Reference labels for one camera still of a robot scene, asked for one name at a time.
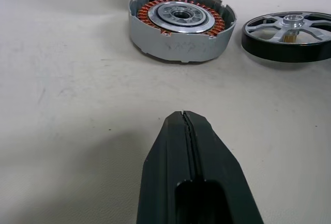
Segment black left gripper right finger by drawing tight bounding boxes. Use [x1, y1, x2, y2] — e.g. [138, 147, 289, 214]
[184, 110, 265, 224]

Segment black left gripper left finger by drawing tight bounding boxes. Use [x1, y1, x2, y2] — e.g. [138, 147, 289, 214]
[136, 110, 199, 224]

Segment spoked rotor with black rim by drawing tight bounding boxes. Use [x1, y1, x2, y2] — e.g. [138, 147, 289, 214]
[241, 11, 331, 63]

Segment grey motor housing copper windings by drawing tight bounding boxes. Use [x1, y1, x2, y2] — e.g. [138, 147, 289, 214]
[128, 0, 237, 63]

